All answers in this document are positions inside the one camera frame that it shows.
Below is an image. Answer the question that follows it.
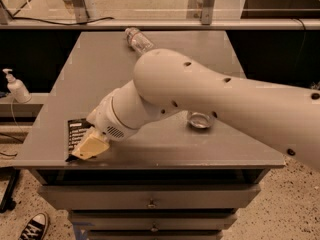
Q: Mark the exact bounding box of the black rxbar chocolate wrapper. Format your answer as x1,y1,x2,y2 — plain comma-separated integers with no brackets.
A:
66,118,91,162

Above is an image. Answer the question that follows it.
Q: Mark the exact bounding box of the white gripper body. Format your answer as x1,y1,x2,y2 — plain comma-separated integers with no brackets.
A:
86,89,138,142

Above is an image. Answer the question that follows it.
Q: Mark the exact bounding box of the black white sneaker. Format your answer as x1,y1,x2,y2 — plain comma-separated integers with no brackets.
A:
18,212,49,240

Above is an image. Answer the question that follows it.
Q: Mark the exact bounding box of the clear plastic water bottle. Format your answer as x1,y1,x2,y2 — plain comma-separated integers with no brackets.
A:
125,27,155,56

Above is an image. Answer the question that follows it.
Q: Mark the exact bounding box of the black cable on ledge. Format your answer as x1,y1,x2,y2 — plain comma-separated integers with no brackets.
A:
6,8,116,27

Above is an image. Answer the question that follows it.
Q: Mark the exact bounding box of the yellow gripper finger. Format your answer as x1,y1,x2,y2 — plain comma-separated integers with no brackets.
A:
71,127,110,160

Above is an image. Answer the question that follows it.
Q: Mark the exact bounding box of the top drawer with knob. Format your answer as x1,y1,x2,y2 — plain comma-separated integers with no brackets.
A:
38,184,260,210

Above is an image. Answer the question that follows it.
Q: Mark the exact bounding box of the grey drawer cabinet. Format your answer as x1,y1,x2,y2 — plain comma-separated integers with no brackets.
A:
14,32,284,240

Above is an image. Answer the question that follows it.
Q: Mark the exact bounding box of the drawer with knob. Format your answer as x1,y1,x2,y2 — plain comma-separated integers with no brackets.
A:
69,210,237,230
38,184,260,210

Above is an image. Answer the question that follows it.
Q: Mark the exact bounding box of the white pump dispenser bottle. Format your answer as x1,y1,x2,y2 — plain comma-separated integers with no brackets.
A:
3,69,32,103

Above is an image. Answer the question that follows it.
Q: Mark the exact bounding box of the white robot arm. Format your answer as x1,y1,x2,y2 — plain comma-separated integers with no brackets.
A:
71,49,320,170

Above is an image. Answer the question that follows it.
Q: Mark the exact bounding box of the black stand base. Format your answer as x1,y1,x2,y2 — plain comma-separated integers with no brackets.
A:
0,167,20,213

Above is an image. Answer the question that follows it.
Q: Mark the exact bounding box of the green drink can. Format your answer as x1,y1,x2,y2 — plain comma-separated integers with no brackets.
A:
187,111,214,129

